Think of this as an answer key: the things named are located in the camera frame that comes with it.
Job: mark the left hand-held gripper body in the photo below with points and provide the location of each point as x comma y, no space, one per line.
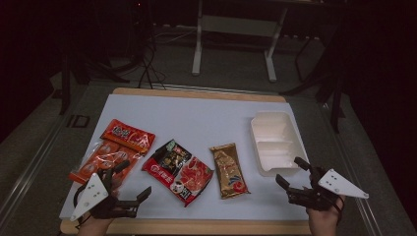
93,193

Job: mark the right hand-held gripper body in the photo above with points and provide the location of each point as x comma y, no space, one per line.
337,185

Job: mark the orange clear snack packet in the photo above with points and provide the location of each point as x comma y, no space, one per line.
126,136

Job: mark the white compartment tray container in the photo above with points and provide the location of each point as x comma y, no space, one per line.
275,144

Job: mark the red and black food packet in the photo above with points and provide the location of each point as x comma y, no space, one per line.
178,172

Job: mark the gold foil packet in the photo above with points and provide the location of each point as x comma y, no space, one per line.
229,170

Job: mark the person's left hand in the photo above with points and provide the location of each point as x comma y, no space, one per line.
93,227

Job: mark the person's right hand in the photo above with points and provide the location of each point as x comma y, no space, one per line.
323,223

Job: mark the black tripod stand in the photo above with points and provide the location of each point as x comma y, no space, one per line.
334,91

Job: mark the white table mat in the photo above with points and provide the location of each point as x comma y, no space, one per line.
196,118

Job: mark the black metal stand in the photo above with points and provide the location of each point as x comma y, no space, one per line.
65,85

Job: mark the metal floor rail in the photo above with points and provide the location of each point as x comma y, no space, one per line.
367,209
29,177

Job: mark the black rectangular floor frame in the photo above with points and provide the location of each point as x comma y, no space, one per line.
78,121

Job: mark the white metal desk frame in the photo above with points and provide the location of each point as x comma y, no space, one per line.
236,24

